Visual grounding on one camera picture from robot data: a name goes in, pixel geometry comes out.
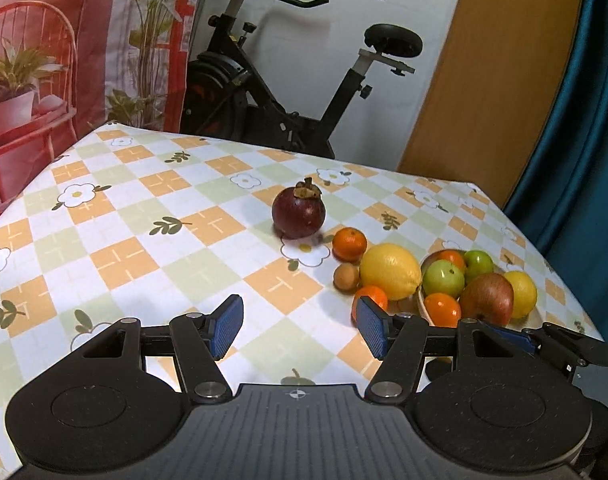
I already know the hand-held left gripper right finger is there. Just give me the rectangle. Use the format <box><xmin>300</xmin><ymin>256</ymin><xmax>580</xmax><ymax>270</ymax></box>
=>
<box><xmin>356</xmin><ymin>296</ymin><xmax>535</xmax><ymax>405</ymax></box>

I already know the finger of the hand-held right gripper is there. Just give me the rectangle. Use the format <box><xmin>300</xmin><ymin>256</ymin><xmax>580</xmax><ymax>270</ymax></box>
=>
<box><xmin>484</xmin><ymin>324</ymin><xmax>540</xmax><ymax>356</ymax></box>
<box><xmin>523</xmin><ymin>322</ymin><xmax>608</xmax><ymax>368</ymax></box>

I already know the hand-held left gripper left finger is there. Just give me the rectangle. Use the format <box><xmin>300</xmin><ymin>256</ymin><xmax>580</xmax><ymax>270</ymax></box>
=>
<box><xmin>84</xmin><ymin>295</ymin><xmax>245</xmax><ymax>405</ymax></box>

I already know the orange tangerine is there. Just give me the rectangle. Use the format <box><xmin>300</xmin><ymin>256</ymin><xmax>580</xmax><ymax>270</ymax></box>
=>
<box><xmin>436</xmin><ymin>250</ymin><xmax>467</xmax><ymax>271</ymax></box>
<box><xmin>351</xmin><ymin>285</ymin><xmax>389</xmax><ymax>323</ymax></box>
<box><xmin>424</xmin><ymin>292</ymin><xmax>462</xmax><ymax>327</ymax></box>
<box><xmin>332</xmin><ymin>227</ymin><xmax>368</xmax><ymax>262</ymax></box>

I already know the yellow lemon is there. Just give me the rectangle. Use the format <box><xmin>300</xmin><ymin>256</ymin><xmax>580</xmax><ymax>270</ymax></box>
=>
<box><xmin>504</xmin><ymin>270</ymin><xmax>538</xmax><ymax>319</ymax></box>
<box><xmin>359</xmin><ymin>243</ymin><xmax>423</xmax><ymax>301</ymax></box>

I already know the red apple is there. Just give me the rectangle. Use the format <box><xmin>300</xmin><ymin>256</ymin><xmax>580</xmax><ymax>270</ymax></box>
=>
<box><xmin>458</xmin><ymin>272</ymin><xmax>515</xmax><ymax>327</ymax></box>

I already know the cream round plate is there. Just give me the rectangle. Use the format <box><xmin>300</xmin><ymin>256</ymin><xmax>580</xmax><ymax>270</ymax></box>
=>
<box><xmin>416</xmin><ymin>249</ymin><xmax>540</xmax><ymax>328</ymax></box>

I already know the green apple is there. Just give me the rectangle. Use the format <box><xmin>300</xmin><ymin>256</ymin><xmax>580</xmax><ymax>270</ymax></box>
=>
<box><xmin>422</xmin><ymin>260</ymin><xmax>466</xmax><ymax>298</ymax></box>
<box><xmin>464</xmin><ymin>250</ymin><xmax>495</xmax><ymax>285</ymax></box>

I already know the small brown longan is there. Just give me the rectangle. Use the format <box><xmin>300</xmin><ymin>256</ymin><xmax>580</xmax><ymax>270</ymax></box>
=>
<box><xmin>333</xmin><ymin>263</ymin><xmax>360</xmax><ymax>292</ymax></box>

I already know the dark purple mangosteen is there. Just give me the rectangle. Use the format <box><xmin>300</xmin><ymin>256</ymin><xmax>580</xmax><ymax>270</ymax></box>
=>
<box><xmin>271</xmin><ymin>178</ymin><xmax>327</xmax><ymax>240</ymax></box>

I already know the checkered floral tablecloth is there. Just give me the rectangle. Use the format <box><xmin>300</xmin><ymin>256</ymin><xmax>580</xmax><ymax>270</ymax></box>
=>
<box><xmin>0</xmin><ymin>120</ymin><xmax>605</xmax><ymax>476</ymax></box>

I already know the teal curtain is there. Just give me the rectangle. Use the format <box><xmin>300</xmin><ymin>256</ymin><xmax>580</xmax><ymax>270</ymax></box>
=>
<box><xmin>504</xmin><ymin>0</ymin><xmax>608</xmax><ymax>356</ymax></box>

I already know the black exercise bike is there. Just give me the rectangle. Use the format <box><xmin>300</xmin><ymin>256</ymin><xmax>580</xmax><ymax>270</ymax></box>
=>
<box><xmin>180</xmin><ymin>0</ymin><xmax>425</xmax><ymax>161</ymax></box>

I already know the wooden panel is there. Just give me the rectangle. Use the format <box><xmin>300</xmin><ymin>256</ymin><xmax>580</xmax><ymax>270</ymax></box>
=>
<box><xmin>396</xmin><ymin>0</ymin><xmax>587</xmax><ymax>206</ymax></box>

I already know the printed backdrop cloth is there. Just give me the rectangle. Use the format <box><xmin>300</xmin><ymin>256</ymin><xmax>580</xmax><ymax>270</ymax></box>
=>
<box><xmin>0</xmin><ymin>0</ymin><xmax>207</xmax><ymax>231</ymax></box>

